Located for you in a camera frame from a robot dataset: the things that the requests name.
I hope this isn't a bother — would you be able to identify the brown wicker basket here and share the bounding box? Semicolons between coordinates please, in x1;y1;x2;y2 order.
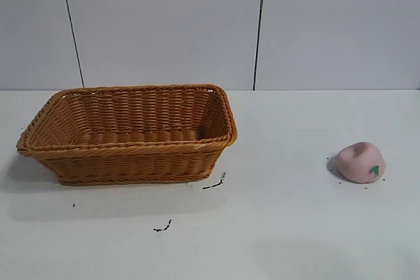
16;83;239;186

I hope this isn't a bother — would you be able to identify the pink toy peach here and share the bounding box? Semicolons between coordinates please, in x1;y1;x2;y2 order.
335;141;386;184

